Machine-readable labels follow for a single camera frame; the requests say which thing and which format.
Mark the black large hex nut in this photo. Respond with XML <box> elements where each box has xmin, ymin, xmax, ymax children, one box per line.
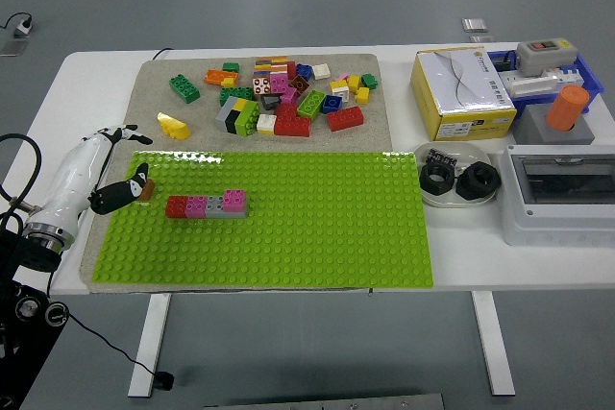
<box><xmin>455</xmin><ymin>159</ymin><xmax>503</xmax><ymax>202</ymax></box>
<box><xmin>419</xmin><ymin>160</ymin><xmax>455</xmax><ymax>198</ymax></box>

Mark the pink square toy brick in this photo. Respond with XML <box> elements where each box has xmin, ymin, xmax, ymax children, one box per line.
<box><xmin>185</xmin><ymin>195</ymin><xmax>210</xmax><ymax>219</ymax></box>

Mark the yellow curved toy brick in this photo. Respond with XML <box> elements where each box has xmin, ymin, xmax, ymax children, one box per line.
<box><xmin>157</xmin><ymin>111</ymin><xmax>191</xmax><ymax>140</ymax></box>

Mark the dark green long toy brick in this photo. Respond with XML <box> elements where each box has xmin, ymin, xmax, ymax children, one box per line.
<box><xmin>219</xmin><ymin>86</ymin><xmax>256</xmax><ymax>107</ymax></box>

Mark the white table leg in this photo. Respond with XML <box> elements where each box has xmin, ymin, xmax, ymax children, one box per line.
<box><xmin>128</xmin><ymin>292</ymin><xmax>173</xmax><ymax>399</ymax></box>
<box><xmin>470</xmin><ymin>290</ymin><xmax>516</xmax><ymax>398</ymax></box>

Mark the red long toy brick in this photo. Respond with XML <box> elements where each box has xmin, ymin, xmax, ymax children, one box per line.
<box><xmin>326</xmin><ymin>106</ymin><xmax>365</xmax><ymax>133</ymax></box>

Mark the floor socket with plug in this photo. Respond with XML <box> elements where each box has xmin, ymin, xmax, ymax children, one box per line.
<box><xmin>4</xmin><ymin>12</ymin><xmax>35</xmax><ymax>39</ymax></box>

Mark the orange cylinder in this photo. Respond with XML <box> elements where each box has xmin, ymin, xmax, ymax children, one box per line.
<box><xmin>546</xmin><ymin>84</ymin><xmax>591</xmax><ymax>133</ymax></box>

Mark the grey switch box red button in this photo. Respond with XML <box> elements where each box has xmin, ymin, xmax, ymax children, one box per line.
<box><xmin>516</xmin><ymin>37</ymin><xmax>579</xmax><ymax>78</ymax></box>

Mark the grey block base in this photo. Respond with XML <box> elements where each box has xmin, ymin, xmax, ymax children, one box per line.
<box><xmin>512</xmin><ymin>105</ymin><xmax>596</xmax><ymax>146</ymax></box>

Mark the white oval dish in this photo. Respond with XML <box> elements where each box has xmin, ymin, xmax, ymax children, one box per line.
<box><xmin>413</xmin><ymin>140</ymin><xmax>499</xmax><ymax>209</ymax></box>

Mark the red square toy brick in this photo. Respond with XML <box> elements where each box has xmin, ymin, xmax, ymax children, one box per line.
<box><xmin>165</xmin><ymin>195</ymin><xmax>189</xmax><ymax>219</ymax></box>

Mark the yellow and white cardboard box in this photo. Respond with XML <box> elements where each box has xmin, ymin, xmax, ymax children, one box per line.
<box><xmin>410</xmin><ymin>47</ymin><xmax>519</xmax><ymax>142</ymax></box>

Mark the orange toy brick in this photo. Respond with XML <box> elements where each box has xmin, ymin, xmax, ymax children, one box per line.
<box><xmin>204</xmin><ymin>68</ymin><xmax>239</xmax><ymax>86</ymax></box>

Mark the lime green long toy brick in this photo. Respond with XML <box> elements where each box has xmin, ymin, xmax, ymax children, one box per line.
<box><xmin>296</xmin><ymin>89</ymin><xmax>329</xmax><ymax>122</ymax></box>

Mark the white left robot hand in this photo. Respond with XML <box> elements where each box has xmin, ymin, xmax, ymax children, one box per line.
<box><xmin>26</xmin><ymin>124</ymin><xmax>155</xmax><ymax>239</ymax></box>

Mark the white electrical enclosure box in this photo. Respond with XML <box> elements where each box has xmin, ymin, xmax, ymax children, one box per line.
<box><xmin>499</xmin><ymin>143</ymin><xmax>615</xmax><ymax>249</ymax></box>

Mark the white terminal block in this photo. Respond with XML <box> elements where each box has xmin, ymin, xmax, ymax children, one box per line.
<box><xmin>502</xmin><ymin>66</ymin><xmax>585</xmax><ymax>100</ymax></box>

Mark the brown brick with white ring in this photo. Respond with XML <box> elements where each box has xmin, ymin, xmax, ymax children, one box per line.
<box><xmin>135</xmin><ymin>178</ymin><xmax>156</xmax><ymax>203</ymax></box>

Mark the blue plastic bin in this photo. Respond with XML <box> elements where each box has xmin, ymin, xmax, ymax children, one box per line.
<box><xmin>487</xmin><ymin>48</ymin><xmax>605</xmax><ymax>117</ymax></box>

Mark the grey long toy brick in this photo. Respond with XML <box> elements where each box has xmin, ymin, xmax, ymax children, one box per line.
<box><xmin>206</xmin><ymin>195</ymin><xmax>250</xmax><ymax>220</ymax></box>

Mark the black cord with plug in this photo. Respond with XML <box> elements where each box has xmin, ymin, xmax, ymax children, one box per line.
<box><xmin>47</xmin><ymin>47</ymin><xmax>175</xmax><ymax>392</ymax></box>

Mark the striped multicolour brick stack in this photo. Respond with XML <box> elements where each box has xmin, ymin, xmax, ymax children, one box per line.
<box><xmin>254</xmin><ymin>55</ymin><xmax>289</xmax><ymax>75</ymax></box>

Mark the red stepped toy brick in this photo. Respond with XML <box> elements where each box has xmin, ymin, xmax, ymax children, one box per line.
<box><xmin>273</xmin><ymin>103</ymin><xmax>312</xmax><ymax>137</ymax></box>

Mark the black dotted small part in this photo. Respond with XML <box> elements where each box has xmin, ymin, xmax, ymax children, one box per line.
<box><xmin>425</xmin><ymin>146</ymin><xmax>457</xmax><ymax>169</ymax></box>

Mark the green studded baseplate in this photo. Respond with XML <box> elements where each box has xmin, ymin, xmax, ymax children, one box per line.
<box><xmin>90</xmin><ymin>150</ymin><xmax>434</xmax><ymax>289</ymax></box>

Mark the grey-brown mat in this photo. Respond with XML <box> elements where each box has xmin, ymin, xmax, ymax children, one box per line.
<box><xmin>79</xmin><ymin>53</ymin><xmax>394</xmax><ymax>295</ymax></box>

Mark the black and yellow toy brick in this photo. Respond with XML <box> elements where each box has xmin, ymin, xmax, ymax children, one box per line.
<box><xmin>225</xmin><ymin>97</ymin><xmax>251</xmax><ymax>135</ymax></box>

